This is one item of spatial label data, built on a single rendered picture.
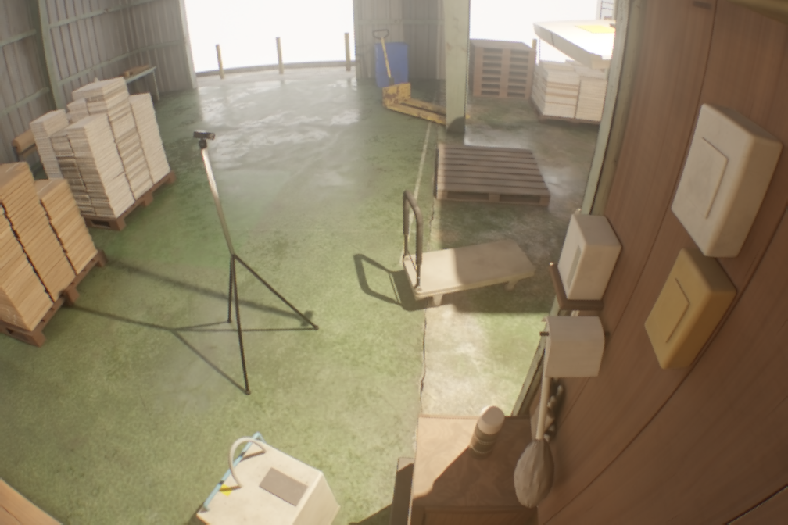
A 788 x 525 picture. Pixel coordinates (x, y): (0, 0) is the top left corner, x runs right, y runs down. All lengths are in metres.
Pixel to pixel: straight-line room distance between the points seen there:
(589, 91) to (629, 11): 5.69
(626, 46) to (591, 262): 0.36
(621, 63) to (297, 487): 1.51
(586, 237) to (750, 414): 0.40
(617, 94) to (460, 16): 4.55
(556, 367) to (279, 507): 1.11
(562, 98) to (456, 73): 1.81
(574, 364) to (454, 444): 0.58
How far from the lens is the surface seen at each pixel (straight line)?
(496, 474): 1.18
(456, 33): 5.21
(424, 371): 2.39
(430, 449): 1.19
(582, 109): 6.44
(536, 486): 0.89
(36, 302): 3.58
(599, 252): 0.69
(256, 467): 1.60
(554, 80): 6.18
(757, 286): 0.44
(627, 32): 0.70
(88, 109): 4.59
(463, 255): 2.84
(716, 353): 0.49
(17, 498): 2.88
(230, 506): 1.58
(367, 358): 2.45
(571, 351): 0.71
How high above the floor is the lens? 1.95
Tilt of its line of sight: 35 degrees down
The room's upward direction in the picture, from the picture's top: 1 degrees counter-clockwise
